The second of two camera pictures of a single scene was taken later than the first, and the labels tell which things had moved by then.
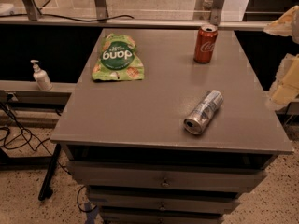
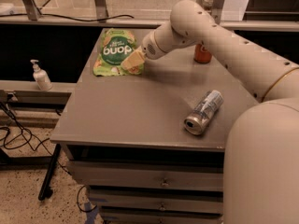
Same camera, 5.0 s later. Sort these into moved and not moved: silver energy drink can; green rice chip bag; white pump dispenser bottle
Moved: green rice chip bag
Not moved: white pump dispenser bottle; silver energy drink can
